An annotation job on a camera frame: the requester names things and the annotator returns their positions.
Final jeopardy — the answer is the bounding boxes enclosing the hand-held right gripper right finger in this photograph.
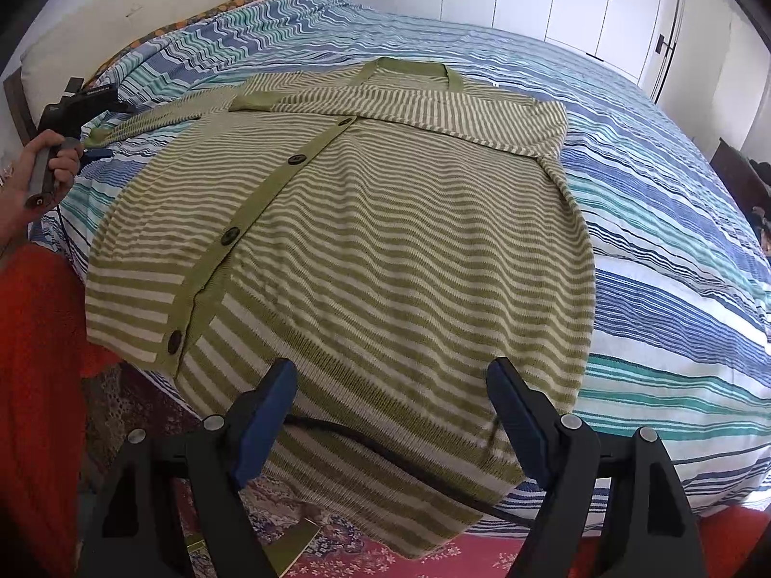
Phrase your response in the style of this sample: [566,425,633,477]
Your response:
[485,357,707,578]

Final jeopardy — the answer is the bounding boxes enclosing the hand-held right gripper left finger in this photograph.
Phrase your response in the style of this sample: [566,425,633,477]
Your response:
[77,358,300,578]

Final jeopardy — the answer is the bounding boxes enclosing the green striped knit cardigan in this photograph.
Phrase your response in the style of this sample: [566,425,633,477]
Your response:
[84,57,597,560]

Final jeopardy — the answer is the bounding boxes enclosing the person's left forearm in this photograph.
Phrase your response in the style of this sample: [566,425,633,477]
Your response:
[0,184,30,255]

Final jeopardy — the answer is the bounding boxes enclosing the person's left hand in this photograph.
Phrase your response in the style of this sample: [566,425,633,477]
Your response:
[11,131,84,218]

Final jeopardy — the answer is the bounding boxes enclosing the beige pillow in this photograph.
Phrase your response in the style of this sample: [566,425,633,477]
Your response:
[21,0,329,82]

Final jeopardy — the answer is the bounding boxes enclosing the orange patterned cloth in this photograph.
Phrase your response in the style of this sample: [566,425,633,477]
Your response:
[90,0,290,82]

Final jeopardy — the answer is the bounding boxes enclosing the green booklet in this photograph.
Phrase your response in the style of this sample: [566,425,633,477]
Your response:
[265,521,320,576]

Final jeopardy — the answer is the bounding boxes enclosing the red patterned rug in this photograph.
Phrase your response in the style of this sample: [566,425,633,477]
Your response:
[81,361,579,578]

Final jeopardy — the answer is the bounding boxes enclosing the blue green striped bed blanket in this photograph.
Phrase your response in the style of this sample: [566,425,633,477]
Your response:
[30,0,771,519]

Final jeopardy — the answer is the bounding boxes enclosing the white door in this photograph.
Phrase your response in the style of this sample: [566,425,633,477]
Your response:
[641,0,732,103]

